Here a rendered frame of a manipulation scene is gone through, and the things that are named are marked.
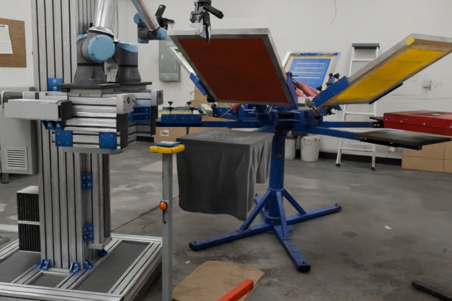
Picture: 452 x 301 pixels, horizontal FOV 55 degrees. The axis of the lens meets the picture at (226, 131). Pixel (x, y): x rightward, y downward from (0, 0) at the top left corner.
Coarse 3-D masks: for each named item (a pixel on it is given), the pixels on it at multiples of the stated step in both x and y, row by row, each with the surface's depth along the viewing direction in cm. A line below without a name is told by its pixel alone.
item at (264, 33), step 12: (180, 36) 246; (192, 36) 243; (216, 36) 238; (228, 36) 235; (240, 36) 233; (252, 36) 230; (264, 36) 228; (180, 48) 258; (276, 60) 246; (276, 72) 258; (204, 84) 292; (288, 96) 282
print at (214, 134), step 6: (210, 132) 272; (216, 132) 273; (222, 132) 273; (228, 132) 274; (234, 132) 274; (216, 138) 249; (222, 138) 249; (228, 138) 250; (234, 138) 250; (240, 138) 250; (246, 138) 251
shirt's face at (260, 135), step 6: (198, 132) 271; (204, 132) 272; (240, 132) 275; (246, 132) 276; (252, 132) 276; (258, 132) 277; (264, 132) 277; (186, 138) 246; (192, 138) 247; (198, 138) 247; (204, 138) 248; (210, 138) 248; (252, 138) 251; (258, 138) 252
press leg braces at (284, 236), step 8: (280, 192) 365; (264, 200) 364; (280, 200) 360; (288, 200) 385; (256, 208) 361; (264, 208) 408; (280, 208) 355; (296, 208) 392; (248, 216) 359; (280, 216) 351; (248, 224) 356; (288, 232) 342
